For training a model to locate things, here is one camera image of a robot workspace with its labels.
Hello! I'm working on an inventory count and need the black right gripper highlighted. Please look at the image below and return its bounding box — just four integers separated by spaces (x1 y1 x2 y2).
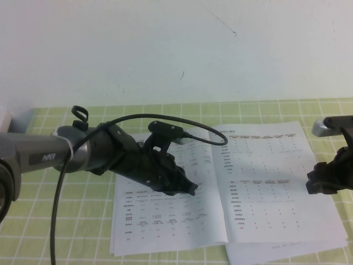
306 146 353 195

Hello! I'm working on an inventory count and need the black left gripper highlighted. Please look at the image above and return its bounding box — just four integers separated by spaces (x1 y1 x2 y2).
110 125 199 197

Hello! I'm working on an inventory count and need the white printed booklet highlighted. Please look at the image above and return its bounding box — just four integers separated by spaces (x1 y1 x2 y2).
109 120 349 265

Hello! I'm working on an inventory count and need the white zip tie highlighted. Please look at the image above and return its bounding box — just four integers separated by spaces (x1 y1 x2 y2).
52 131 74 160

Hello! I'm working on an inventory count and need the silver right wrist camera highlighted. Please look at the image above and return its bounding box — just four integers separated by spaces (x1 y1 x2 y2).
311 119 341 137

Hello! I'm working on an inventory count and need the black left camera mount bracket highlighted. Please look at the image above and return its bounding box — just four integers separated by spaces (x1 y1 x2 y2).
143 120 184 155

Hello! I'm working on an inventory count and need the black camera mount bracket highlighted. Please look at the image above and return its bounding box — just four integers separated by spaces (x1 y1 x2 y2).
143 120 184 155
324 115 353 150

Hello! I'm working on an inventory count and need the black right camera mount bracket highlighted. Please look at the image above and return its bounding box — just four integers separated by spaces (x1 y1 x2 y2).
324 115 353 150

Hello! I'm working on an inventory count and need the short black looped arm cable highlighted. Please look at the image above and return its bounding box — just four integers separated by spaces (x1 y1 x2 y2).
72 105 89 131

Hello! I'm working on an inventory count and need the long black left camera cable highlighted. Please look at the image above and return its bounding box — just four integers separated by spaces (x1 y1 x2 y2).
50 114 229 265

